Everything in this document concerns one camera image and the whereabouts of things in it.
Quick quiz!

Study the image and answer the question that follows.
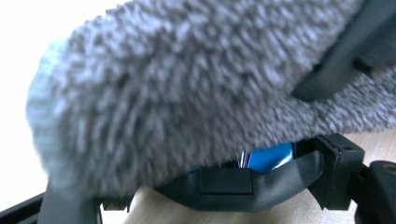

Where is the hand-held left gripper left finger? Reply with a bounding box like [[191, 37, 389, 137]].
[[36, 174, 134, 224]]

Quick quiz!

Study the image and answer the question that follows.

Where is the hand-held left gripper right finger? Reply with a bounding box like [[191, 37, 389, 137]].
[[307, 133, 396, 224]]

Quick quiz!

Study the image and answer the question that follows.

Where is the blue and black toy car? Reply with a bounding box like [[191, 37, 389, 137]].
[[153, 141, 326, 213]]

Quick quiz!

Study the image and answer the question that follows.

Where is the grey fuzzy sock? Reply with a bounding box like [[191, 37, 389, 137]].
[[26, 0, 396, 200]]

